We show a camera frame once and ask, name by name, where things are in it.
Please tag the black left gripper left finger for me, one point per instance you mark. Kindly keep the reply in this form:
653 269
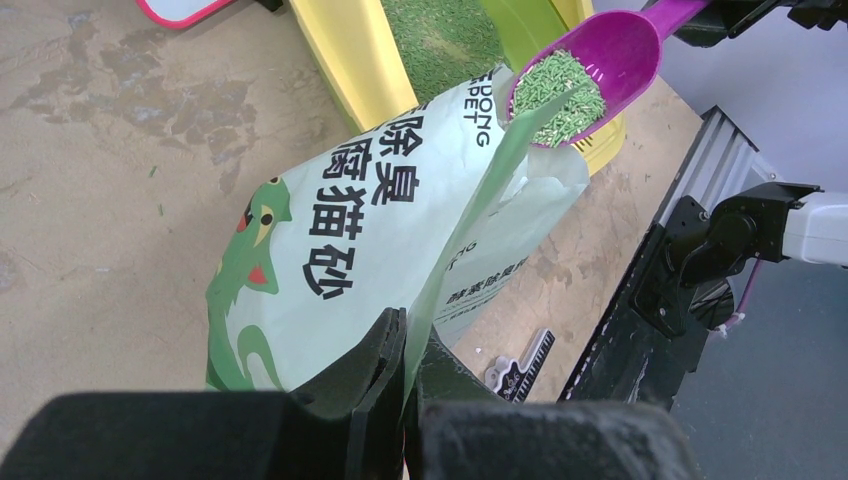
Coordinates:
345 423

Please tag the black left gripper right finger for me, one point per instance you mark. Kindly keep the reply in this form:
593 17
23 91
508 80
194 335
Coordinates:
457 429

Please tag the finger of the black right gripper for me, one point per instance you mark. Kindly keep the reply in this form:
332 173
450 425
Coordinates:
722 20

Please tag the purple plastic litter scoop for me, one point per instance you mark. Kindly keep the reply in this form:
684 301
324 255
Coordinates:
590 74

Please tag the green cat litter bag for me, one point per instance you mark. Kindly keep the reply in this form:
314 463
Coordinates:
433 211

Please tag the yellow sifting litter tray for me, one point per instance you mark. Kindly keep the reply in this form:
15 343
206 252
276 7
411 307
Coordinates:
353 45

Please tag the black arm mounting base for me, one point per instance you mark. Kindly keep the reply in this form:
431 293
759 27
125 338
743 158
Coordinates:
653 332

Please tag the green cat litter granules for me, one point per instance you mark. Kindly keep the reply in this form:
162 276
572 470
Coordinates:
442 43

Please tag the pink framed whiteboard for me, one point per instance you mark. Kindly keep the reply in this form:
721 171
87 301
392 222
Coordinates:
181 14

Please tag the aluminium frame rail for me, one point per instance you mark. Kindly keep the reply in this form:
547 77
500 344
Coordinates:
722 161

